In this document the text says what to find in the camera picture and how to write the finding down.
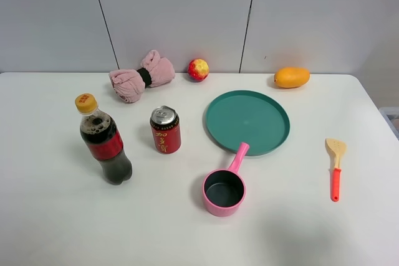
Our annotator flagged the red yellow apple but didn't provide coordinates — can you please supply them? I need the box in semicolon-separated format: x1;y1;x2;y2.
187;59;209;82

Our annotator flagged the wooden spatula red handle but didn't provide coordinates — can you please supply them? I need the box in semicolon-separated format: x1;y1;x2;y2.
325;138;347;202

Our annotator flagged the teal round plate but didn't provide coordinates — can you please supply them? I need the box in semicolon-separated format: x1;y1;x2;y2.
204;90;291;156

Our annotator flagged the pink toy saucepan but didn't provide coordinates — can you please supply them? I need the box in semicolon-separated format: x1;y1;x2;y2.
202;143;249;217

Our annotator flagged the grey storage bin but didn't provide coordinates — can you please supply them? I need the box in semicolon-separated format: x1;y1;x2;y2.
379;107;399;139

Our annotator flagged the red drink can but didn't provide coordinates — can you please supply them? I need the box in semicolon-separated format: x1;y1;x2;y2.
150;105;181;154

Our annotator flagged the orange mango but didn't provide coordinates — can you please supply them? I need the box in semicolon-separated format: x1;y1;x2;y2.
274;67;310;88

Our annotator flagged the cola bottle yellow cap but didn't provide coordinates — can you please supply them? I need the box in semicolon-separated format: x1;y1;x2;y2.
75;93;132;185

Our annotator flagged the pink rolled towel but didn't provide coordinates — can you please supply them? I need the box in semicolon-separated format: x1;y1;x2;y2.
108;50;175;103

